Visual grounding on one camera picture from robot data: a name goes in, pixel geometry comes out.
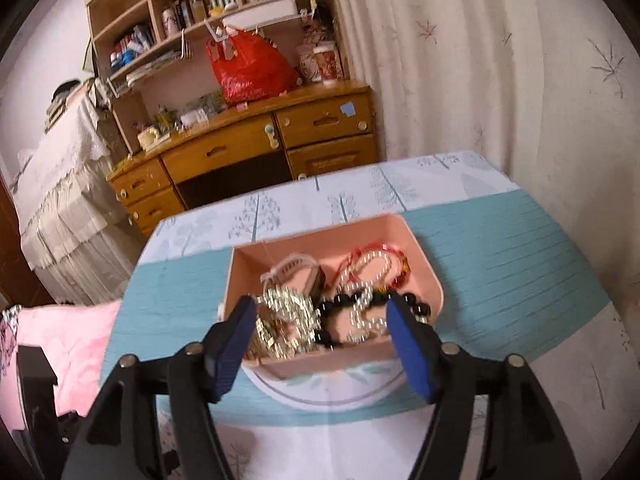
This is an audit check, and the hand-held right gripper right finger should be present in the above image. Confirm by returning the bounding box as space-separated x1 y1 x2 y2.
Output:
385 294 583 480

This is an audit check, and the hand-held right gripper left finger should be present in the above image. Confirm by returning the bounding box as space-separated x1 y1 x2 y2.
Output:
61 295 258 480

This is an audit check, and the white pearl necklace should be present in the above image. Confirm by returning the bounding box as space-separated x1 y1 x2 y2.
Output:
347 287 388 345

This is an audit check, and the gold leaf bracelet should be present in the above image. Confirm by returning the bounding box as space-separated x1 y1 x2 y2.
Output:
250 285 323 361

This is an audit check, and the red cord bracelet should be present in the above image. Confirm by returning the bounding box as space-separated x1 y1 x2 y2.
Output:
336 244 412 293

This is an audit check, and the black bead bracelet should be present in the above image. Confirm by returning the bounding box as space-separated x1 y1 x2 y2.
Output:
312 290 431 351

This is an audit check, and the pink plastic jewelry box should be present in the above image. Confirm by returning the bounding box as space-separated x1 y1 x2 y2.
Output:
218 213 447 382

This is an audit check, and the rose gold bangle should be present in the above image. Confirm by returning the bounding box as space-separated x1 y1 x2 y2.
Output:
260 255 321 286

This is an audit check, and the white pearl bracelet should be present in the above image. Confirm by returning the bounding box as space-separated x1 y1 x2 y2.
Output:
336 251 396 293

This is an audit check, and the patterned cloth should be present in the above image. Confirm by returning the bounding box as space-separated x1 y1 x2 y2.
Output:
0 305 23 376

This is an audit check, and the pink blanket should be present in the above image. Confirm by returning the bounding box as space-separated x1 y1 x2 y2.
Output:
0 300 123 431

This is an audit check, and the brown wooden door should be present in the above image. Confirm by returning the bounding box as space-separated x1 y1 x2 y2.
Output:
0 175 56 311

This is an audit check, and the wooden desk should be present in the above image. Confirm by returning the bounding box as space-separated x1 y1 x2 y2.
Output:
106 79 381 238

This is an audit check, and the lace covered furniture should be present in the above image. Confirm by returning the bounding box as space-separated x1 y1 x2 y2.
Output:
10 80 146 306

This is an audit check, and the pile of small desk boxes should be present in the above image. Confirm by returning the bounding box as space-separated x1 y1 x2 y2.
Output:
152 91 225 133

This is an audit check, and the wooden shelf hutch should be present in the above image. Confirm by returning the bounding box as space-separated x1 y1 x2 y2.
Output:
85 0 351 156

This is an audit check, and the red plastic bag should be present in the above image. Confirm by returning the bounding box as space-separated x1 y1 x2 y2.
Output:
206 29 301 107

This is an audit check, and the stack of books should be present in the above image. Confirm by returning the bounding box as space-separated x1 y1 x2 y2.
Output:
42 95 71 133

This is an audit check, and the floral paper cup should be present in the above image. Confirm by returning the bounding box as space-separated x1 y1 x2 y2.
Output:
298 45 321 81
312 42 344 83

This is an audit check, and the white leaf print curtain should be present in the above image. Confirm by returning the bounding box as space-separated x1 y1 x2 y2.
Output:
325 0 640 321

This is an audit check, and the white storage box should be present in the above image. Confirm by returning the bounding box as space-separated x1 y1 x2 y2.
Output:
220 0 301 31

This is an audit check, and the white wire basket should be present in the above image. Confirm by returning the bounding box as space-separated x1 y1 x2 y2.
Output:
107 30 196 96

